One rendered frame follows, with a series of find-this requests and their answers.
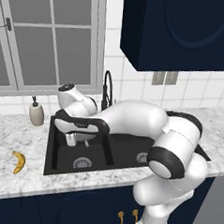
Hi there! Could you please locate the grey dishwasher front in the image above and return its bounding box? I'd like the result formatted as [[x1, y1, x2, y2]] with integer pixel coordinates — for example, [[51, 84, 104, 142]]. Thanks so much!
[[186, 173, 224, 224]]

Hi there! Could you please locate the grey wall outlet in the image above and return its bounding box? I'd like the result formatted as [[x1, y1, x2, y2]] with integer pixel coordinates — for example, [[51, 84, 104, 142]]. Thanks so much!
[[163, 70, 180, 87], [150, 70, 167, 87]]

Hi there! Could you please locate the black arched sink faucet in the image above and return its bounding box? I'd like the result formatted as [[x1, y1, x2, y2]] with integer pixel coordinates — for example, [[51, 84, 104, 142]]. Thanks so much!
[[100, 69, 118, 112]]

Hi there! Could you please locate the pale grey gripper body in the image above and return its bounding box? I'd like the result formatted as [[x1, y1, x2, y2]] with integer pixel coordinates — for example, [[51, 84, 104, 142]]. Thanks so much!
[[64, 131, 97, 149]]

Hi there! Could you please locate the dark window latch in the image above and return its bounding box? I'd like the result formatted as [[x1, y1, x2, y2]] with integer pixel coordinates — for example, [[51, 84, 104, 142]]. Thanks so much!
[[4, 16, 13, 33]]

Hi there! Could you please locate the grey framed window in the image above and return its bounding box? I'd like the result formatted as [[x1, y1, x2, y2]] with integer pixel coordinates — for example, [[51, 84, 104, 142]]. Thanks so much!
[[0, 0, 109, 104]]

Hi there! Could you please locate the navy wall cabinet door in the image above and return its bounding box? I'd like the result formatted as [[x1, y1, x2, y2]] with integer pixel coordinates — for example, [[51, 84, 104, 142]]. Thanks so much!
[[118, 0, 224, 78]]

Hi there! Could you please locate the black double basin sink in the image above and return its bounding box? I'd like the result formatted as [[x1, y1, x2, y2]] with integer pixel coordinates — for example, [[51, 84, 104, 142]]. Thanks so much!
[[42, 113, 214, 187]]

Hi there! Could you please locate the gold cabinet handle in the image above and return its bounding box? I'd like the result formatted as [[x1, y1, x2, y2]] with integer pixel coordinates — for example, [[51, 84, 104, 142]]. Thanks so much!
[[115, 210, 126, 224], [128, 208, 140, 224]]

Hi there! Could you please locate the yellow banana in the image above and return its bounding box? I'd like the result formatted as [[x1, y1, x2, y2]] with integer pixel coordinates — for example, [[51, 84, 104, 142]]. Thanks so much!
[[9, 150, 27, 175]]

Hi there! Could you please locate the beige soap dispenser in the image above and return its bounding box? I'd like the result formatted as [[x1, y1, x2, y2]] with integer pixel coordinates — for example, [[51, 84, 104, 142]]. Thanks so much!
[[27, 95, 46, 127]]

